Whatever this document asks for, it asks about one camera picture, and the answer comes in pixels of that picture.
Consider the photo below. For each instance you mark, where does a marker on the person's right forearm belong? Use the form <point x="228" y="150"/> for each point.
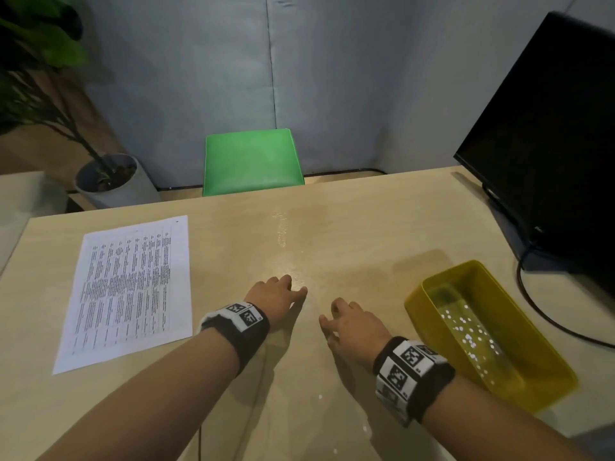
<point x="495" y="427"/>

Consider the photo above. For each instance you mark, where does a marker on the beige armchair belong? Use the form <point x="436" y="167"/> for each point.
<point x="24" y="211"/>

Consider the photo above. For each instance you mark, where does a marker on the black wristband single marker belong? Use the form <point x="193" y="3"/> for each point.
<point x="240" y="331"/>

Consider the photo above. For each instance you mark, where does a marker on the white printed paper sheet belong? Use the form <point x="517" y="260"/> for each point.
<point x="125" y="292"/>

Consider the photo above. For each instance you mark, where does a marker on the person's right hand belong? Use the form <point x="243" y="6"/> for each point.
<point x="358" y="336"/>

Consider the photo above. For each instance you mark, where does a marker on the black wristband several markers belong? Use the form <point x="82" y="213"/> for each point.
<point x="418" y="379"/>

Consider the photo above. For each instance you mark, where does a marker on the green stool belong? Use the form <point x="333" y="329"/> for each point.
<point x="252" y="160"/>

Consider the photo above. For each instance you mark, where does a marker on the person's left hand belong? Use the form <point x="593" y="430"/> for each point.
<point x="276" y="302"/>

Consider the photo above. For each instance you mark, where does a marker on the green potted plant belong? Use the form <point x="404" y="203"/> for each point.
<point x="38" y="52"/>

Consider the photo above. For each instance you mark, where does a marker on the yellow plastic bin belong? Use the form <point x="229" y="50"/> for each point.
<point x="523" y="331"/>

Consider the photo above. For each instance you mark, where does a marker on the black monitor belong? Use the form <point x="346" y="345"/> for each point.
<point x="552" y="148"/>

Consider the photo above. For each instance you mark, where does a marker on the person's left forearm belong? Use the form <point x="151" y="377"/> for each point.
<point x="154" y="403"/>

